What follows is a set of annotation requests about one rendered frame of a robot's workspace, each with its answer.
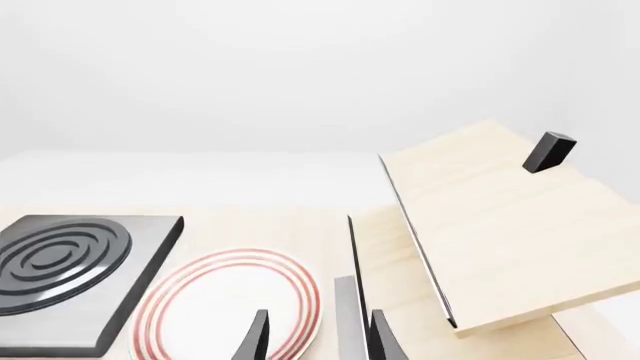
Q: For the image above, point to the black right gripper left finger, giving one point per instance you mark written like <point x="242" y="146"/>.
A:
<point x="254" y="339"/>

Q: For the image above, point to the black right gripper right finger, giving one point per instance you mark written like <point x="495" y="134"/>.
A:
<point x="384" y="341"/>

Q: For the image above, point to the pale wooden cabinet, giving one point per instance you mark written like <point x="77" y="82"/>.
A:
<point x="500" y="240"/>

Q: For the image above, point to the white plate with red rings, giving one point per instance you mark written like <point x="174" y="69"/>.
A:
<point x="210" y="296"/>

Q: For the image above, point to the flat black stove plate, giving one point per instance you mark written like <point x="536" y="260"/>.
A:
<point x="65" y="262"/>

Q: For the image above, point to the small black block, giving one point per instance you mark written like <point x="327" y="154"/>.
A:
<point x="547" y="153"/>

